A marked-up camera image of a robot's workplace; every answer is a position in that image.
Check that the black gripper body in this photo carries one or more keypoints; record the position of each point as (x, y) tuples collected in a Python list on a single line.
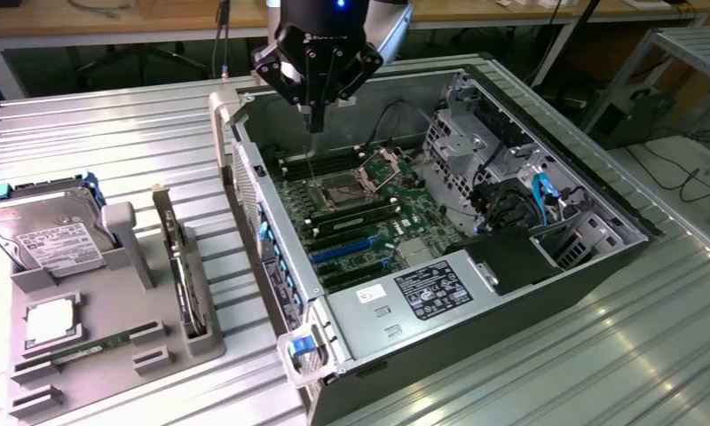
[(323, 22)]

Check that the black RAM slot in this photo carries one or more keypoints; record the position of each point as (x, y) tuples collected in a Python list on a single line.
[(323, 168), (316, 160)]

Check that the metal socket cover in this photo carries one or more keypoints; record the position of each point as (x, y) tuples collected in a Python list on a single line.
[(381, 166)]

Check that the metal disk bay cage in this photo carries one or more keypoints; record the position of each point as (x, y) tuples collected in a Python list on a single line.
[(456, 151)]

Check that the CPU socket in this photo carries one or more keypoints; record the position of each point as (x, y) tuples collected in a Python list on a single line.
[(340, 191)]

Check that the wooden desk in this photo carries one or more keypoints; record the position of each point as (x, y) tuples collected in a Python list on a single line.
[(124, 18)]

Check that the green motherboard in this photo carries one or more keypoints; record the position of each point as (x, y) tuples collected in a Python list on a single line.
[(415, 213)]

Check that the installed green RAM stick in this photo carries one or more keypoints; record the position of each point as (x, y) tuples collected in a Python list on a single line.
[(355, 222)]

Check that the blue expansion slot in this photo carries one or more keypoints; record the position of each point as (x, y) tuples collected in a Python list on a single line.
[(340, 250)]

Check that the graphics card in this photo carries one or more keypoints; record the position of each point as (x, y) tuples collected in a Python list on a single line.
[(180, 262)]

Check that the black expansion slot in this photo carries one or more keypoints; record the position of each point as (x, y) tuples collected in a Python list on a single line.
[(352, 275)]

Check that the black box on floor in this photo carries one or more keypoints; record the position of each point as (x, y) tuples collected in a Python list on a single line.
[(639, 117)]

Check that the black plastic air shroud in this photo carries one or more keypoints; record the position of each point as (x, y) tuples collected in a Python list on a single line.
[(509, 262)]

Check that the silver hard disk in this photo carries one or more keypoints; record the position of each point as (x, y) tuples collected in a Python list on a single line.
[(41, 239)]

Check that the grey power supply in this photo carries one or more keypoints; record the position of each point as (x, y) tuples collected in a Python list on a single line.
[(391, 319)]

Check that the metal slat side table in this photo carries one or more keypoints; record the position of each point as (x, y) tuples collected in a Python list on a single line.
[(696, 49)]

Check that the grey parts rack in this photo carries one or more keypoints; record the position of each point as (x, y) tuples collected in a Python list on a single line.
[(112, 319)]

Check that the open black PC case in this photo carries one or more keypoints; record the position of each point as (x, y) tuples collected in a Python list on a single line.
[(568, 310)]

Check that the silver CPU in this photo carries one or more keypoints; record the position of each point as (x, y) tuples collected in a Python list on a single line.
[(49, 324)]

